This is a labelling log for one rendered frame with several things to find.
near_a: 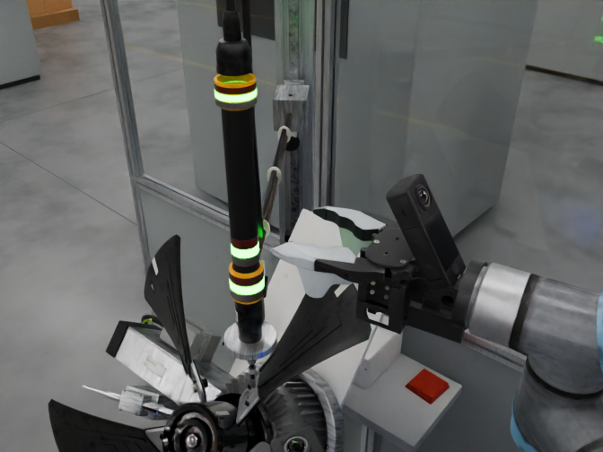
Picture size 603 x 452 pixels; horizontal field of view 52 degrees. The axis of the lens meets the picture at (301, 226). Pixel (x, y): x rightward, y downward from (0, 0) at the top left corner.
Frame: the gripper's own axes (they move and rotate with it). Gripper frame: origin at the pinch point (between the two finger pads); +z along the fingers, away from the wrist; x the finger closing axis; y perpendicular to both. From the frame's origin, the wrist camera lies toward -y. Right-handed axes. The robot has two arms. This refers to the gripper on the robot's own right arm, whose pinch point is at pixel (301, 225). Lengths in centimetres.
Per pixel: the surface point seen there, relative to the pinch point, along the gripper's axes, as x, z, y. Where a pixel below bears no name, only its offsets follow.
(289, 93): 55, 34, 8
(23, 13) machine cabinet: 338, 489, 102
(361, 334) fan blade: 10.8, -3.7, 23.0
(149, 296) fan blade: 18, 45, 40
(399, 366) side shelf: 63, 6, 80
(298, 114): 53, 30, 11
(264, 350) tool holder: -1.5, 4.7, 19.8
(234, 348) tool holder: -3.1, 8.2, 19.8
